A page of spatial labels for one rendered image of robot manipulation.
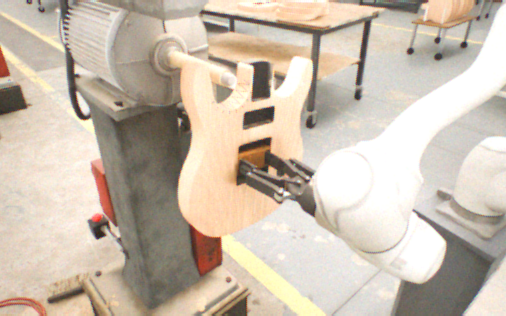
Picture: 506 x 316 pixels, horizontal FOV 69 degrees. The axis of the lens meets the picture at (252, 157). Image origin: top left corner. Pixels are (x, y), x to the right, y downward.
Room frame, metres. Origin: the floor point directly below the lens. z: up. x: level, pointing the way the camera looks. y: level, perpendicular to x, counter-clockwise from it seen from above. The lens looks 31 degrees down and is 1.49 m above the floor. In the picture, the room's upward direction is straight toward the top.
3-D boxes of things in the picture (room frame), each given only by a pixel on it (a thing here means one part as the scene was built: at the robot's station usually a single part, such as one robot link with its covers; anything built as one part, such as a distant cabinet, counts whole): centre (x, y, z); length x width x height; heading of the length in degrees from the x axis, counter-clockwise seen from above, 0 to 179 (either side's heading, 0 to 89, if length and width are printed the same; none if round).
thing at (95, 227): (1.09, 0.56, 0.46); 0.25 x 0.07 x 0.08; 42
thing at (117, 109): (1.05, 0.36, 1.11); 0.36 x 0.24 x 0.04; 42
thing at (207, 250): (1.16, 0.24, 0.49); 0.25 x 0.12 x 0.37; 42
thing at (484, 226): (0.96, -0.72, 0.73); 0.22 x 0.18 x 0.06; 34
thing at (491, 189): (0.94, -0.74, 0.87); 0.18 x 0.16 x 0.22; 41
